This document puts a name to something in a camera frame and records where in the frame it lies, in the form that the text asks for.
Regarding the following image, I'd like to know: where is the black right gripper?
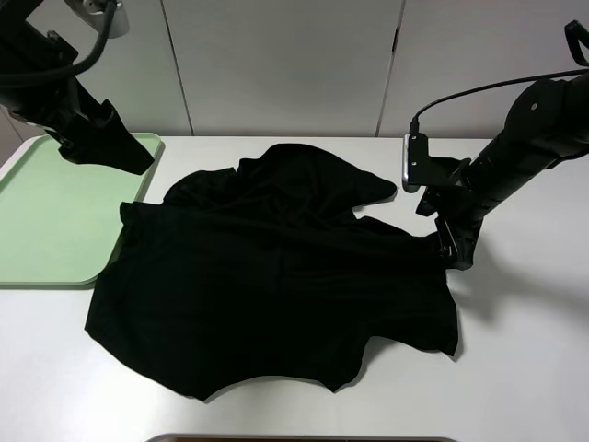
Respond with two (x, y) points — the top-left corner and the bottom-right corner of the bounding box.
(416, 186), (483, 271)

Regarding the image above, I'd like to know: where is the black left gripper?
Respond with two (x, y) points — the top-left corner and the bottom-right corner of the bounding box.
(57, 98), (153, 174)

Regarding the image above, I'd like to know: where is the black short sleeve shirt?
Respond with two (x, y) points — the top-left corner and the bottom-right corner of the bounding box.
(85, 144), (458, 401)

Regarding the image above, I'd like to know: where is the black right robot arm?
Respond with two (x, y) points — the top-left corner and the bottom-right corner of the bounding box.
(402, 74), (588, 271)

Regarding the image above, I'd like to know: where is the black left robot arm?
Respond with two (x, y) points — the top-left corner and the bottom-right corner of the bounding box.
(1, 1), (154, 175)

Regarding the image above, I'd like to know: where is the light green plastic tray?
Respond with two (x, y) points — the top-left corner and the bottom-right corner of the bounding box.
(1, 135), (155, 287)

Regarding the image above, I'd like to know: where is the black door hinge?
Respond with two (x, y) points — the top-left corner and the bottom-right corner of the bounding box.
(391, 27), (400, 54)

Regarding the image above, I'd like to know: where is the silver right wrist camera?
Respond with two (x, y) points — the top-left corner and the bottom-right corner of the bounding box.
(401, 133), (471, 193)

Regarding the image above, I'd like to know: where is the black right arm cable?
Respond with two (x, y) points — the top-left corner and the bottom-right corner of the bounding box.
(410, 18), (589, 134)

